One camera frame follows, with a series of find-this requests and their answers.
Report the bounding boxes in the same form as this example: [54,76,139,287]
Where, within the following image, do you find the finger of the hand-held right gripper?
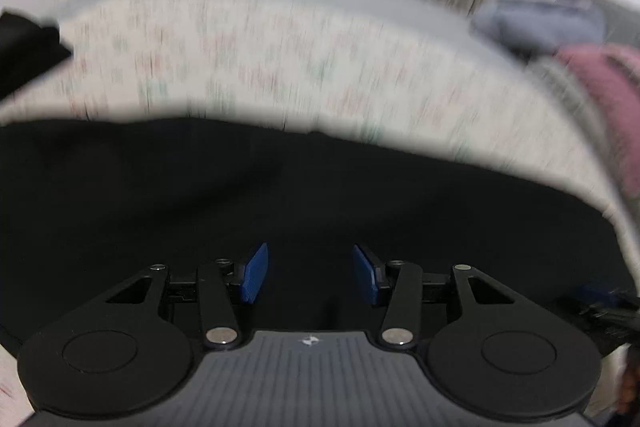
[560,286,640,340]

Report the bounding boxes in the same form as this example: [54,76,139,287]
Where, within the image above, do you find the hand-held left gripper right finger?
[352,244,516,350]

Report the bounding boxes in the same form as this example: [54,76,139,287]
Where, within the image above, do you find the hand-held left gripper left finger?
[102,243,269,351]

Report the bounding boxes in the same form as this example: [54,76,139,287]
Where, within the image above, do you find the black pants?
[0,117,631,358]

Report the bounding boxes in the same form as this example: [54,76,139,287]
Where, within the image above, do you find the floral bed sheet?
[0,0,640,427]

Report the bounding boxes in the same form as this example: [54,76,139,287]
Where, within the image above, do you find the pink knitted garment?
[525,44,640,208]

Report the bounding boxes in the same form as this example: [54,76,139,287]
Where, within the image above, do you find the blue blanket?
[472,0,608,55]

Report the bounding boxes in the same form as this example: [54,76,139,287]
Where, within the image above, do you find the grey pillow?
[557,0,640,42]

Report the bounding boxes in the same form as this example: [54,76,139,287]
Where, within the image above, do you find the folded black clothing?
[0,9,73,100]

